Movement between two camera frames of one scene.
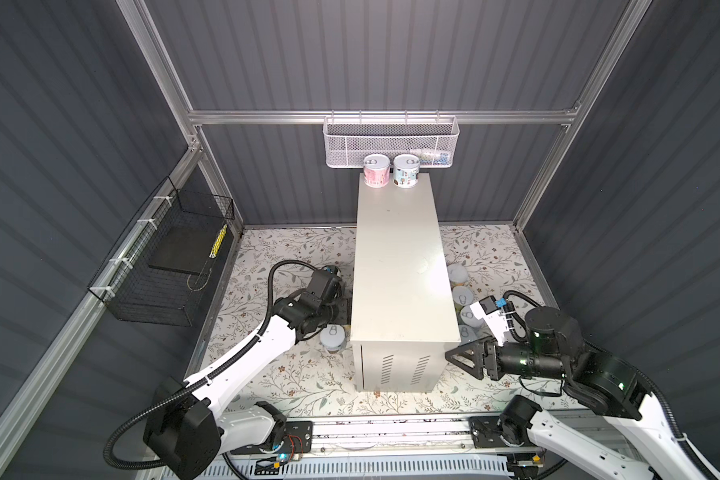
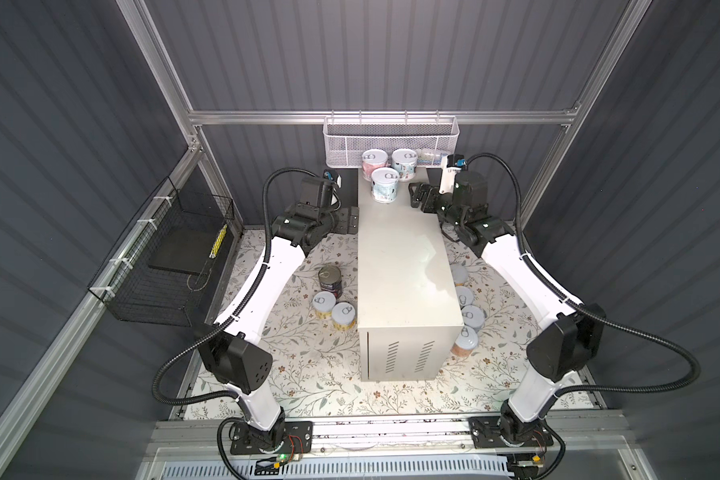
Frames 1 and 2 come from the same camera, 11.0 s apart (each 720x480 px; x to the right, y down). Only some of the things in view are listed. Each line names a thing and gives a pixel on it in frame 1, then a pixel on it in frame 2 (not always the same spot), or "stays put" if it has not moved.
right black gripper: x=480 y=350 to x=430 y=191
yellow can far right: x=457 y=273 stays put
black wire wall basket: x=158 y=273 stays put
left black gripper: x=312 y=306 to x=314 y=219
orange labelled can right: x=467 y=334 stays put
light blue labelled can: x=332 y=336 to x=384 y=184
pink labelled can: x=376 y=170 stays put
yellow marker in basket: x=218 y=242 stays put
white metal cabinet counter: x=404 y=312 stays put
